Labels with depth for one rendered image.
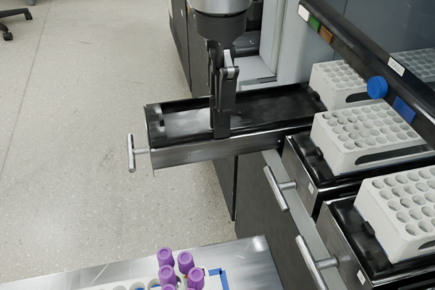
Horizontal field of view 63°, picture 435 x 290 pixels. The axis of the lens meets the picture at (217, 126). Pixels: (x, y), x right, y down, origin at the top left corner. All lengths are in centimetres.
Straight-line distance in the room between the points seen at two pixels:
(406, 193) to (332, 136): 13
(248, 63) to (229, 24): 50
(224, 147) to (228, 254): 24
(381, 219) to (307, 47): 40
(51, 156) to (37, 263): 57
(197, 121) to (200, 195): 92
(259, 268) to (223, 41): 31
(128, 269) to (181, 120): 31
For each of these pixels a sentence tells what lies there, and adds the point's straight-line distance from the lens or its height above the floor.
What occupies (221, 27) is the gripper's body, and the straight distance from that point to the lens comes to 51.
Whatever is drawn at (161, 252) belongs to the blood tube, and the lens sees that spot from 36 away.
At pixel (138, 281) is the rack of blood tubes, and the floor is 88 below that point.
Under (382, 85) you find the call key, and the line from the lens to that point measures 50.
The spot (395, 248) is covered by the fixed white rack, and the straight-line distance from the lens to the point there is 52.
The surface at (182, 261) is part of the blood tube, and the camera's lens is 35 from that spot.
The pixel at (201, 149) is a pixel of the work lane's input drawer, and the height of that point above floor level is 79.
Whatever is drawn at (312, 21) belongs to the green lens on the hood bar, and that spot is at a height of 98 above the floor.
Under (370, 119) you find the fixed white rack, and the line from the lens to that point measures 65.
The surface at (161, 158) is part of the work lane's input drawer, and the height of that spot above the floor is 78.
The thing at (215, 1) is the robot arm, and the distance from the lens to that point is 49.
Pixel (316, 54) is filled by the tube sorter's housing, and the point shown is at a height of 87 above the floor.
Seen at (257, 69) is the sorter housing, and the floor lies 73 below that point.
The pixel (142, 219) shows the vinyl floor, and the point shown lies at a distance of 155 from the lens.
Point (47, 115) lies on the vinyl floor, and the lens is 220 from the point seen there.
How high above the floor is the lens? 125
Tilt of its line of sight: 41 degrees down
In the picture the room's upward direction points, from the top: straight up
